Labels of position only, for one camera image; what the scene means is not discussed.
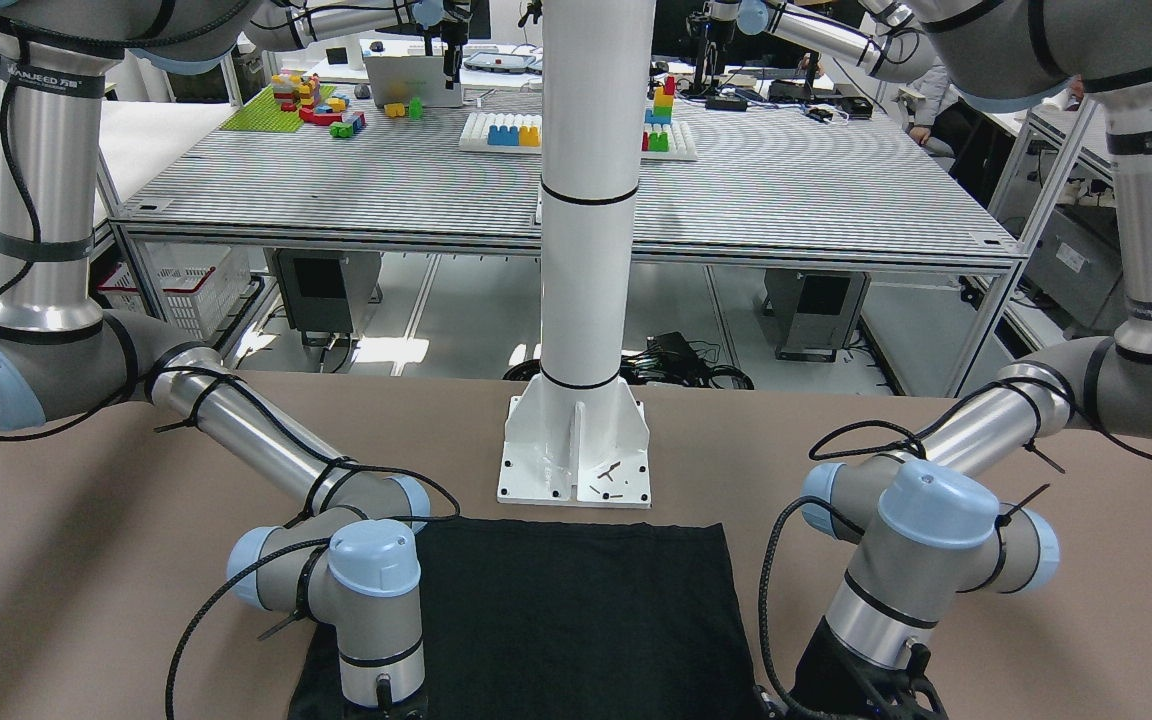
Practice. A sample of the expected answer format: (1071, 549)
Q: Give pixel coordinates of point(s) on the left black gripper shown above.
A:
(829, 672)

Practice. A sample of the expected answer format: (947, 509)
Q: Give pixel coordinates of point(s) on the black printed t-shirt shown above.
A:
(508, 619)

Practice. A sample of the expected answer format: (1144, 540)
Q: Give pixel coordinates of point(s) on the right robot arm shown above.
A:
(63, 358)

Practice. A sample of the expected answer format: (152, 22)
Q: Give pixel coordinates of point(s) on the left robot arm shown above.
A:
(925, 529)

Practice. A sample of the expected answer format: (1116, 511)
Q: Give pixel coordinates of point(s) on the grey slatted work table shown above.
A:
(770, 188)

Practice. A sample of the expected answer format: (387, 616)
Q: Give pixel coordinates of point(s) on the white block tray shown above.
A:
(514, 132)

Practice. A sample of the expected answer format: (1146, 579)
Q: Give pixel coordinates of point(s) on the white plastic basket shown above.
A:
(200, 283)

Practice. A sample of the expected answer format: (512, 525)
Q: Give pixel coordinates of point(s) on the green lego baseplate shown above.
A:
(284, 108)

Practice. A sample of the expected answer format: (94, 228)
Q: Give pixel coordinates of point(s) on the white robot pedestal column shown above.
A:
(577, 436)

